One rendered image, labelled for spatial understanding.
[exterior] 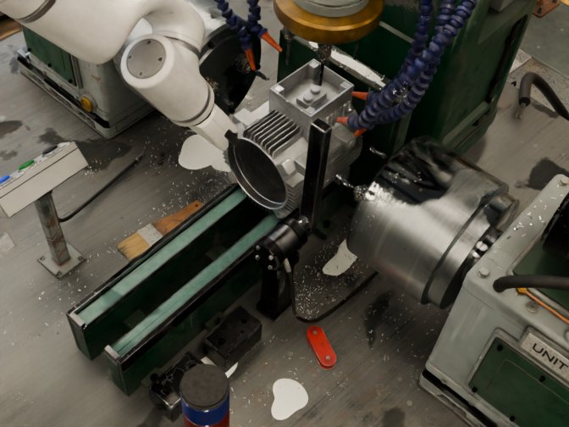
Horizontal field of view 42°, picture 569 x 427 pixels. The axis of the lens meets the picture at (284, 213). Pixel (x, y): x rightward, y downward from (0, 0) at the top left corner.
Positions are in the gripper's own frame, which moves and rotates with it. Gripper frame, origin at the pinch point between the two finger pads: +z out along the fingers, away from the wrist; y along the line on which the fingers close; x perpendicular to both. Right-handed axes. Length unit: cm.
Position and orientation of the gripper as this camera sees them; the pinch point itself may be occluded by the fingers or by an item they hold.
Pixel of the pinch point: (225, 136)
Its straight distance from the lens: 134.3
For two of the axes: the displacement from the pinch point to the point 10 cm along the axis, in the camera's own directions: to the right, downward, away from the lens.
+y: 7.4, 5.5, -3.8
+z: 2.8, 2.5, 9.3
